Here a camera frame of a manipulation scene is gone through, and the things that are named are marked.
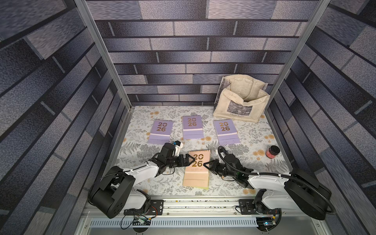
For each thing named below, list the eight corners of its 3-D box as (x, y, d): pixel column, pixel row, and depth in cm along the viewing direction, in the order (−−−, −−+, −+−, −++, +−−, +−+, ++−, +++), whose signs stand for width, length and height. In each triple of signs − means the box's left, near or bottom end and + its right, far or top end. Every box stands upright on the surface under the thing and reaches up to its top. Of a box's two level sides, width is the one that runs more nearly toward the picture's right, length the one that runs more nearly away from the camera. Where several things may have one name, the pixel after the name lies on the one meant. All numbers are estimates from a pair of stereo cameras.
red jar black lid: (266, 159, 93) (272, 152, 86) (263, 152, 96) (269, 145, 89) (274, 159, 93) (281, 152, 86) (271, 152, 96) (278, 145, 89)
